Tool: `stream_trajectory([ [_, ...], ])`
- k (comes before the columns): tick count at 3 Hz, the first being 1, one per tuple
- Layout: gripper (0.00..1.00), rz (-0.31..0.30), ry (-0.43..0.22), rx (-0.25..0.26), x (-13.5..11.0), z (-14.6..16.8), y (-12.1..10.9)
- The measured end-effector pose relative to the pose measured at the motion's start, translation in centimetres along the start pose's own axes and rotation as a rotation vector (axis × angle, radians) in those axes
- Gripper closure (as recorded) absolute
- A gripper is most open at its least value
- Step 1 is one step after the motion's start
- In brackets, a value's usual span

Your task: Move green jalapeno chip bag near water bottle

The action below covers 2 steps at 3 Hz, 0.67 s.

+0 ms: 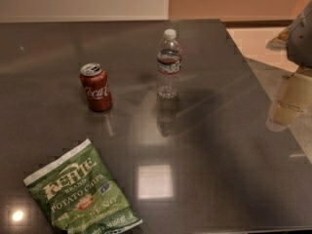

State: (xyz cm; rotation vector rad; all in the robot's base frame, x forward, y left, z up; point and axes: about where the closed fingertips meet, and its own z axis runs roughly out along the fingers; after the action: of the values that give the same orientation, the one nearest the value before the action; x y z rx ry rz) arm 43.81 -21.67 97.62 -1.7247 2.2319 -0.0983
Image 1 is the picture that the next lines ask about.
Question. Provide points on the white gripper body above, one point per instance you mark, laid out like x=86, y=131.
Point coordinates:
x=300, y=42

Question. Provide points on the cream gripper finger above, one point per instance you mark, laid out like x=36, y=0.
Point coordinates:
x=283, y=114

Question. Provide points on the green Kettle chip bag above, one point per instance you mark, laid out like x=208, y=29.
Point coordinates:
x=78, y=194

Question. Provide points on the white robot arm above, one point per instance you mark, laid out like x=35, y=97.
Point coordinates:
x=299, y=51

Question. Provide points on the clear plastic water bottle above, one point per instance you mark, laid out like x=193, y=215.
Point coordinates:
x=168, y=65

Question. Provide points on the red Coca-Cola can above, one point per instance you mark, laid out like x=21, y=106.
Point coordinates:
x=95, y=84

